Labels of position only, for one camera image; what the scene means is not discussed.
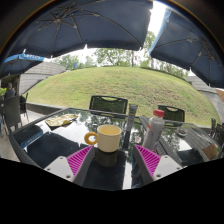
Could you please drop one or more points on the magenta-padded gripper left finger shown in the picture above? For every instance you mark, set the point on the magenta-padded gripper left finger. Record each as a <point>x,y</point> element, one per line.
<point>78,161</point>

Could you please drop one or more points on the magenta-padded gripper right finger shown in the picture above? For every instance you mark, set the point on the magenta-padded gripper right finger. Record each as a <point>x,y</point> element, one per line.
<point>150,161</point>

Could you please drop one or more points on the red-capped clear drink bottle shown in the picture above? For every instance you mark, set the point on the red-capped clear drink bottle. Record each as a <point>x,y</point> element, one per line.
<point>155,128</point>

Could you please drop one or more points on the small round glass ashtray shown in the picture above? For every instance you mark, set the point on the small round glass ashtray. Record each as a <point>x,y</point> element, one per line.
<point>182,132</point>

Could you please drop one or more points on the yellow flat packet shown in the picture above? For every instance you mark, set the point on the yellow flat packet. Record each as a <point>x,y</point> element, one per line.
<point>61,120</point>

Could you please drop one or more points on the upright table sign stand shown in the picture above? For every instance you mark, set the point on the upright table sign stand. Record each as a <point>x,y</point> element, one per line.
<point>132,113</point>

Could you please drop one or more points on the black mesh-back patio chair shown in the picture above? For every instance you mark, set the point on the black mesh-back patio chair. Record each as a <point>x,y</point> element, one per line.
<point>171,114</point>
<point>108,104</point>

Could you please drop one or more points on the dark wicker patio chair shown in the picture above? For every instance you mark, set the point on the dark wicker patio chair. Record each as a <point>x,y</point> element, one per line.
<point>11,112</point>
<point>217,132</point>
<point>24,103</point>

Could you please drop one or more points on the grey roofed building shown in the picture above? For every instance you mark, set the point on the grey roofed building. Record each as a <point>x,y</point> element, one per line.
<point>41,76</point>
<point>203,87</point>

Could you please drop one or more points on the person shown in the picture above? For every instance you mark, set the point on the person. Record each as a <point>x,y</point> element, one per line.
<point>9,90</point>

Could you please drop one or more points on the blue-trimmed lettered patio umbrella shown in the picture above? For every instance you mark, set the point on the blue-trimmed lettered patio umbrella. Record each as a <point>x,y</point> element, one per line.
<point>20,63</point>

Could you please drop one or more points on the large navy patio umbrella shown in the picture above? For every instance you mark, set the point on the large navy patio umbrella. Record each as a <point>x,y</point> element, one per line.
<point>196,50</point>
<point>93,23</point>

